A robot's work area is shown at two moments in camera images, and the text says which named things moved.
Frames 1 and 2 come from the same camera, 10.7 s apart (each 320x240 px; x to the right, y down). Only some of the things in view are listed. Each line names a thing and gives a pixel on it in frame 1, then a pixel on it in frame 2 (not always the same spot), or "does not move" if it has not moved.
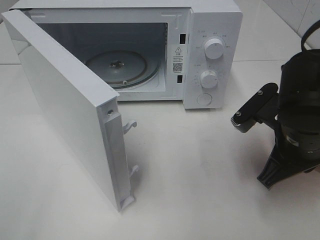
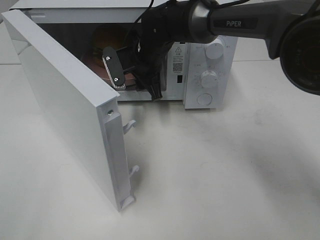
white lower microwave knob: [208, 79] does not move
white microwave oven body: [150, 50] does not move
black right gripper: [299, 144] to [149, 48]
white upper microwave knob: [214, 48] does not move
